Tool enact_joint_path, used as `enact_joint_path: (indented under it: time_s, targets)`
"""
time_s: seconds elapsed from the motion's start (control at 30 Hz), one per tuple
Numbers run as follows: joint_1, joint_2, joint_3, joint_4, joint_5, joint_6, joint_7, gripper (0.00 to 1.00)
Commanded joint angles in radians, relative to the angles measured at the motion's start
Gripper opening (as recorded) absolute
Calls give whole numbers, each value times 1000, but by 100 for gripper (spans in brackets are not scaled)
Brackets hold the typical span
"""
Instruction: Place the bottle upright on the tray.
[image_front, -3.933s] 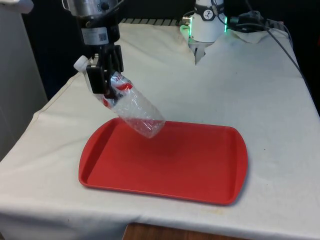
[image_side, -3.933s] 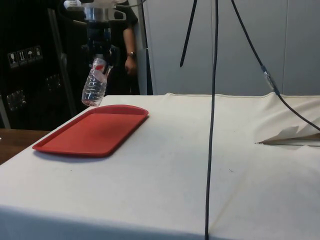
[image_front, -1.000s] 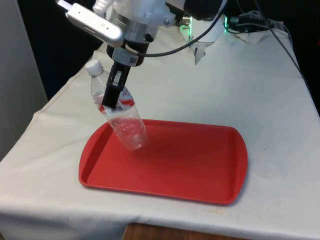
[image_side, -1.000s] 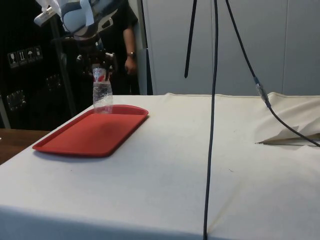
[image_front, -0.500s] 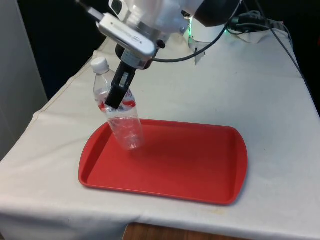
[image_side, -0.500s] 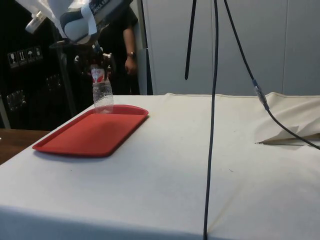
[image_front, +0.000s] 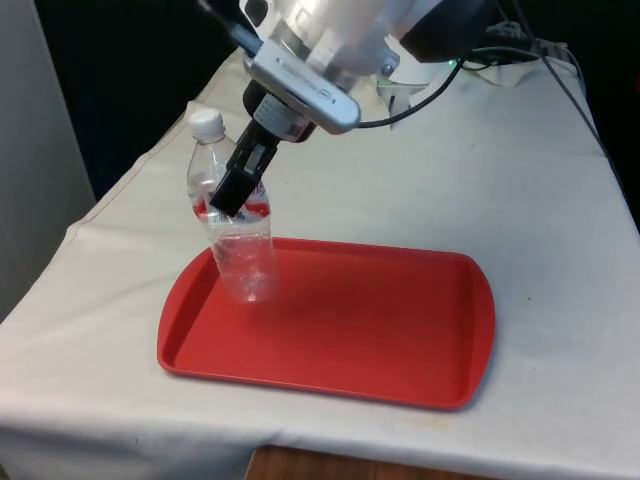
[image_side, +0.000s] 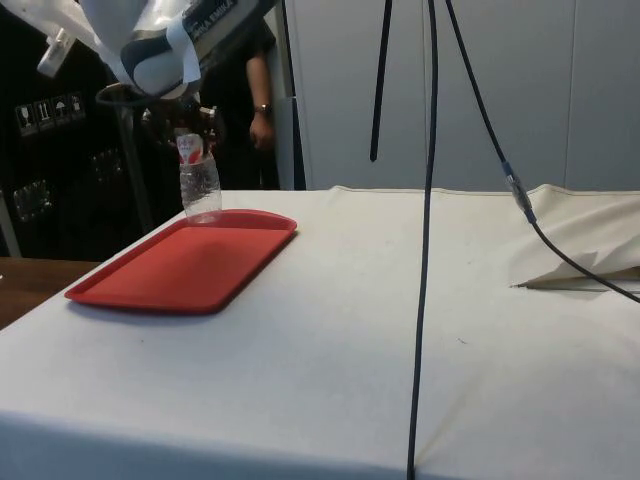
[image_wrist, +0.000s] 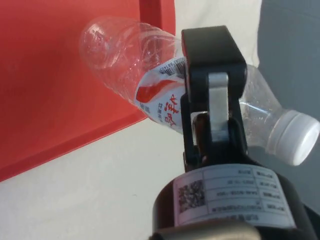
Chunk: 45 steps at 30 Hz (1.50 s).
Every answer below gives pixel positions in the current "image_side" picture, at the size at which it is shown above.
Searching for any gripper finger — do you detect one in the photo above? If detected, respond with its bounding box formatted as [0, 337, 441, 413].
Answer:
[188, 103, 222, 154]

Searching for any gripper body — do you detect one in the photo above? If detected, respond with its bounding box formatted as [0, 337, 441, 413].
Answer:
[142, 96, 195, 134]

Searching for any clear plastic bottle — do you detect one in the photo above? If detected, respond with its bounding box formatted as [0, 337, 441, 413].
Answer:
[175, 132, 224, 225]

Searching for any red tray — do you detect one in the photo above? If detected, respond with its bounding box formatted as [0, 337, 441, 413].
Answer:
[63, 208, 300, 317]

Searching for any person in dark clothes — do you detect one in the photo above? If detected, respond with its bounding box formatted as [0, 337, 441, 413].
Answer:
[198, 19, 282, 192]

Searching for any grey metal pole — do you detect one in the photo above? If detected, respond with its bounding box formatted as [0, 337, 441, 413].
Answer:
[118, 105, 154, 236]

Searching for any black cabinet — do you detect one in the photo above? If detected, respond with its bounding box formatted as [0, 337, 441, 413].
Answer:
[0, 0, 156, 261]

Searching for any pale locker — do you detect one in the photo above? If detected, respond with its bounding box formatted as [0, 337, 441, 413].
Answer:
[563, 0, 640, 194]
[279, 0, 580, 194]

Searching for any grey cable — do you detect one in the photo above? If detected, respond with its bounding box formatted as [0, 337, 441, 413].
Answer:
[95, 82, 154, 109]

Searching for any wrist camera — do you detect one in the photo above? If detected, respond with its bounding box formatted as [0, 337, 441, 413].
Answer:
[36, 25, 75, 80]

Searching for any black cable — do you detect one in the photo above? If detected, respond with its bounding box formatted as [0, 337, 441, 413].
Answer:
[406, 0, 442, 480]
[368, 0, 395, 163]
[443, 0, 640, 304]

